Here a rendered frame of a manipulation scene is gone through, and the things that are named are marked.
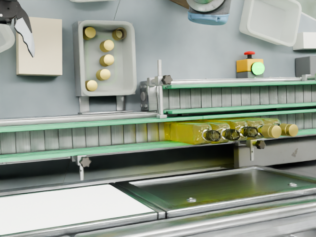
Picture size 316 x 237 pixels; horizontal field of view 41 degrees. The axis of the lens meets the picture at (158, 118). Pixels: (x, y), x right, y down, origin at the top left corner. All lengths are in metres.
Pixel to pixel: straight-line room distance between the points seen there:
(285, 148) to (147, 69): 0.56
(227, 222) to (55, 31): 0.75
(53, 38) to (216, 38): 0.60
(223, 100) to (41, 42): 0.60
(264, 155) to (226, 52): 0.39
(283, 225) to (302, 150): 0.78
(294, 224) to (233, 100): 0.64
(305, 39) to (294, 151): 0.43
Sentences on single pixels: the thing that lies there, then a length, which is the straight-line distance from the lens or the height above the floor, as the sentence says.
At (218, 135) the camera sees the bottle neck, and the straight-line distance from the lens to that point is 1.11.
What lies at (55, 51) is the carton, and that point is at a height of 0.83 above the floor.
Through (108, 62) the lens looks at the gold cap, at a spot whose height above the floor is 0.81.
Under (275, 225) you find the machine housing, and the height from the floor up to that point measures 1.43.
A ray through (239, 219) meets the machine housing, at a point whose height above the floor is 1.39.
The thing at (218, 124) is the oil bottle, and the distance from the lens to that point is 1.17.
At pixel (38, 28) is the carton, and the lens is 1.28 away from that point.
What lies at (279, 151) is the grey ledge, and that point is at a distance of 1.56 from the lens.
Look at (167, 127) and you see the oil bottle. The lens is 1.29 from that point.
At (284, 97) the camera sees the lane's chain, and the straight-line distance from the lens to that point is 1.56.
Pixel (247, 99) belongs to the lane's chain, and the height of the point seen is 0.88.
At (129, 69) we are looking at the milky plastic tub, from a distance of 1.34.
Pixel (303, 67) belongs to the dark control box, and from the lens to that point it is 1.73.
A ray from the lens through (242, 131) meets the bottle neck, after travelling 1.18.
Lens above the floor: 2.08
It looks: 66 degrees down
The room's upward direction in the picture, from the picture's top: 95 degrees clockwise
